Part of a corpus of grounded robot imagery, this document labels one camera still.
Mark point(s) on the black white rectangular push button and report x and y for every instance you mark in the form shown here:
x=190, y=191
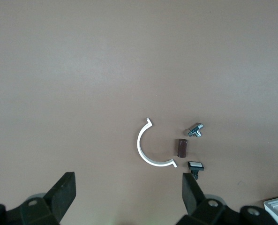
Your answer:
x=196, y=165

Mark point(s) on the small metal fitting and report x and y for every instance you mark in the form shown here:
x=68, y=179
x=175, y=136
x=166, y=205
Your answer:
x=195, y=130

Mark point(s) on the white semicircular pipe clamp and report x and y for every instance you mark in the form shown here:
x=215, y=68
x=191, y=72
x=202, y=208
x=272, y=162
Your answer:
x=140, y=150

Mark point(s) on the brown rectangular block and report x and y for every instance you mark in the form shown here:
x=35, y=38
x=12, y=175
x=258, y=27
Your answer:
x=181, y=148

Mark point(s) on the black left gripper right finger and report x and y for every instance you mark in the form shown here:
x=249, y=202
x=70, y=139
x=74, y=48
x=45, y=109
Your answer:
x=191, y=194

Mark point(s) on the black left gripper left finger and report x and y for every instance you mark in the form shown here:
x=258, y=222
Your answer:
x=63, y=189

